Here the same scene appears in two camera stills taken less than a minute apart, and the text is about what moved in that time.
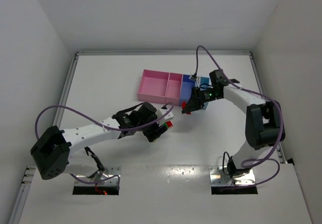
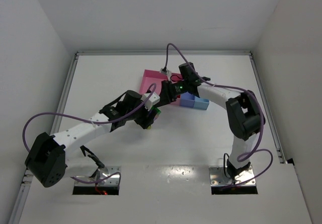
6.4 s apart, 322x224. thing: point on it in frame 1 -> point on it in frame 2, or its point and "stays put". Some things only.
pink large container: (153, 86) stays put
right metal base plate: (218, 177) stays put
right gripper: (195, 100) -> (163, 96)
